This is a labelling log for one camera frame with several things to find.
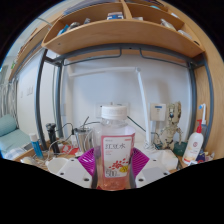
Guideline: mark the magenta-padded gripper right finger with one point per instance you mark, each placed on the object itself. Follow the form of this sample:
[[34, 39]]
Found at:
[[151, 171]]

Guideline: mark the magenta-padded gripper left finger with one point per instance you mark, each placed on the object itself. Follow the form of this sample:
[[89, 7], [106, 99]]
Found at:
[[75, 170]]

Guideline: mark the clear drink bottle white cap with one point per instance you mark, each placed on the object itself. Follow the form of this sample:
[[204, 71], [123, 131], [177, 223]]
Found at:
[[115, 153]]

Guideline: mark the translucent plastic box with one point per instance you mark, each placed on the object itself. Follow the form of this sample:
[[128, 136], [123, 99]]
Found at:
[[165, 156]]

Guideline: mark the stainless steel cup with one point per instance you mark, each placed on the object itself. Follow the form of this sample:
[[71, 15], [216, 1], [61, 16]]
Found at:
[[81, 138]]

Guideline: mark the black electric shaver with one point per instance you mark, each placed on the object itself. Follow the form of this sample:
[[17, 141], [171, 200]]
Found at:
[[52, 136]]

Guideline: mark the blue and white tube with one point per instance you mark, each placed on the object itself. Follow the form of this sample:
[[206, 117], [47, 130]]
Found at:
[[36, 146]]

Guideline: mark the wooden tree figurine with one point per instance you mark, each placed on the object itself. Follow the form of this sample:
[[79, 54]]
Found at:
[[170, 128]]

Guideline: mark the white round case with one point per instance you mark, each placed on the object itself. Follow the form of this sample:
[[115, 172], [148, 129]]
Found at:
[[28, 160]]

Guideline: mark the white pump bottle red nozzle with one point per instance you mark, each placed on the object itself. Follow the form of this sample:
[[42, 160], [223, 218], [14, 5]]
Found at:
[[194, 146]]

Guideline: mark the teal bedding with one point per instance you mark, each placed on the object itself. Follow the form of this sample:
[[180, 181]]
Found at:
[[11, 136]]

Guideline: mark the white desk lamp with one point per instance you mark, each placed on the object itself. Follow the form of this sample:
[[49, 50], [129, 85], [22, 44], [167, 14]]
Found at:
[[142, 100]]

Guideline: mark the white electric toothbrush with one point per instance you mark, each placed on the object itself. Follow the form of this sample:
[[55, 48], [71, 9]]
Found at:
[[203, 111]]

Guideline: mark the wooden shelf unit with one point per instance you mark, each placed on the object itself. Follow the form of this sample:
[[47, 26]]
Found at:
[[116, 33]]

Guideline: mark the white wall box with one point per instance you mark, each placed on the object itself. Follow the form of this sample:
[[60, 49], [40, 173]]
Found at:
[[157, 111]]

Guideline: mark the grey metal desk frame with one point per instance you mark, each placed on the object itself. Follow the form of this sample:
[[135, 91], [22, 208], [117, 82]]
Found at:
[[39, 100]]

